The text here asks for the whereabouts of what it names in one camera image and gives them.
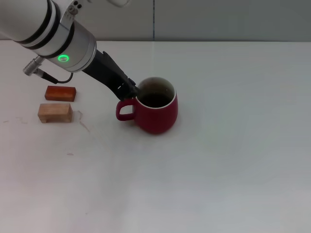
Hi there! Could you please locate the red-brown wooden block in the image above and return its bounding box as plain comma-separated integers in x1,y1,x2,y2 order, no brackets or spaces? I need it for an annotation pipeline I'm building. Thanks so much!
45,85,77,102

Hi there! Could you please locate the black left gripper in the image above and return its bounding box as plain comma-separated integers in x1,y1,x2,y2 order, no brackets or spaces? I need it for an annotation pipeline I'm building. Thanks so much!
81,50,141,100

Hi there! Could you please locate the grey left arm cable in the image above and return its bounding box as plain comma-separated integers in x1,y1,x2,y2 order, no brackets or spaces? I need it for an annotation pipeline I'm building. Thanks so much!
35,68,74,85

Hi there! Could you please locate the light wooden block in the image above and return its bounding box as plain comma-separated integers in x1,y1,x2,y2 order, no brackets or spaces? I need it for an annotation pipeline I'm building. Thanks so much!
37,103,73,123

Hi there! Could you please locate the red ceramic mug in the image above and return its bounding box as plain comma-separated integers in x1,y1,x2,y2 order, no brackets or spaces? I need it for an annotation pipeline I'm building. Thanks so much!
115,76,179,135

